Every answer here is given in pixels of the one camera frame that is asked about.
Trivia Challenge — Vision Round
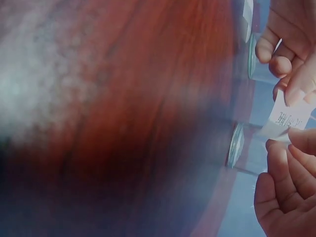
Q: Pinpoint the person's left hand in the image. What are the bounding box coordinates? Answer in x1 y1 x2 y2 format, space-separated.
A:
255 0 316 107

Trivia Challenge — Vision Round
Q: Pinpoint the person's right hand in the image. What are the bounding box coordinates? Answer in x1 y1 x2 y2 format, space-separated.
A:
254 128 316 237

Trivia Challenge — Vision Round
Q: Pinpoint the white paper label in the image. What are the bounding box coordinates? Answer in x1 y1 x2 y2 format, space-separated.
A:
258 86 316 144

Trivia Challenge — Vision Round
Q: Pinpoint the clear glass jar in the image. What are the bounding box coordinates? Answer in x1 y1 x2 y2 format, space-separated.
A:
227 122 271 176
247 32 278 82
239 0 255 44

